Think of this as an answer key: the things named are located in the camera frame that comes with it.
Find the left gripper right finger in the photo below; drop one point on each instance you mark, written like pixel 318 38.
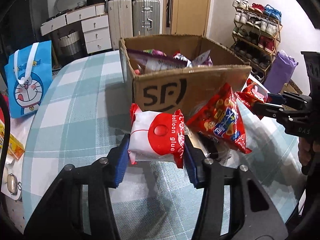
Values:
pixel 234 205

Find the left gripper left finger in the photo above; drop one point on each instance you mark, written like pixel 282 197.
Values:
pixel 77 205

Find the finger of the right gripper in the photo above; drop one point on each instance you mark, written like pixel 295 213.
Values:
pixel 287 98
pixel 279 113

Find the red Oreo snack pack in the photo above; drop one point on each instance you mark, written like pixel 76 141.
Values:
pixel 251 94

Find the red triangular chip bag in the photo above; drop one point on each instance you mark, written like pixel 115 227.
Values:
pixel 220 118

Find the clear cracker biscuit pack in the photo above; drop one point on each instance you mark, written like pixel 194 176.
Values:
pixel 211 147

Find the purple grape candy bag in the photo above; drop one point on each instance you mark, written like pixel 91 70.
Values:
pixel 203 59

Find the white red balloon glue bag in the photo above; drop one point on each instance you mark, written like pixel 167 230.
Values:
pixel 156 136

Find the grey purple snack bag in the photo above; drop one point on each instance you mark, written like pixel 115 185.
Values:
pixel 149 63

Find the right hand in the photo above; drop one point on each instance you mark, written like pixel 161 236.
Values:
pixel 304 154

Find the small cardboard box on floor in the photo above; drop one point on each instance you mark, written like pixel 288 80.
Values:
pixel 291 87

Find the wooden shoe rack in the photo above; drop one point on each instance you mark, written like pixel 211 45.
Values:
pixel 256 35

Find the yellow packet on side table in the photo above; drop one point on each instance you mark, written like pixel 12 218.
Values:
pixel 15 148

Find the brown cardboard SF box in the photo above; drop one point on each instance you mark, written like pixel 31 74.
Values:
pixel 185 88

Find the plaid teal tablecloth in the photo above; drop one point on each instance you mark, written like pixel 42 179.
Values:
pixel 85 113

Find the wooden door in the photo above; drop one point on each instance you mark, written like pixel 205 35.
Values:
pixel 185 17

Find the blue Doraemon gift bag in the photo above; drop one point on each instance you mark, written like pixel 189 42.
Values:
pixel 29 75

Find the silver aluminium suitcase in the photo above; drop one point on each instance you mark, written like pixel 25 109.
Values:
pixel 146 17

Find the striped laundry basket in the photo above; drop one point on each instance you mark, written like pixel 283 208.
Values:
pixel 70 44

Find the beige hard suitcase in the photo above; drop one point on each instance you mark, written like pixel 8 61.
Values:
pixel 120 21

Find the white drawer desk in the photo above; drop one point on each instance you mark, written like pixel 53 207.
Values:
pixel 91 22

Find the dark grey refrigerator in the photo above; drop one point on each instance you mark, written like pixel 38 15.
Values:
pixel 21 24

